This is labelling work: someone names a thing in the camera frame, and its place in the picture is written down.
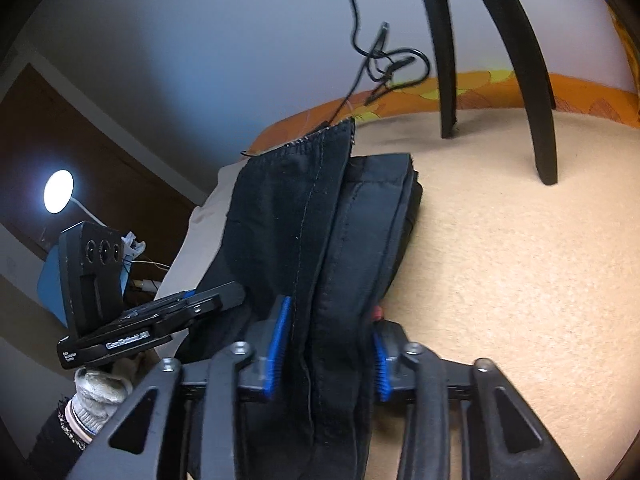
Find white clip desk lamp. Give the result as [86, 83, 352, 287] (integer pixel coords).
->
[42, 169, 146, 261]

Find left hand grey glove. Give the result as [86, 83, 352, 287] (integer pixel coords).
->
[64, 356, 140, 443]

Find brown wooden door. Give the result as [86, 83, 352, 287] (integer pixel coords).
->
[1, 65, 194, 301]

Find left forearm dark sleeve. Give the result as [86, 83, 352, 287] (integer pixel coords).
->
[27, 398, 94, 479]

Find black pants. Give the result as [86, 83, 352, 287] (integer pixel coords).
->
[177, 119, 422, 479]

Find black camera tripod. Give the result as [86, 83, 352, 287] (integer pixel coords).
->
[422, 0, 559, 185]

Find black cable on bed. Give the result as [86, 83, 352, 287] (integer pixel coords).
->
[240, 0, 433, 158]

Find beige bed blanket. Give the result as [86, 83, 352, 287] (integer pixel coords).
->
[160, 110, 639, 479]

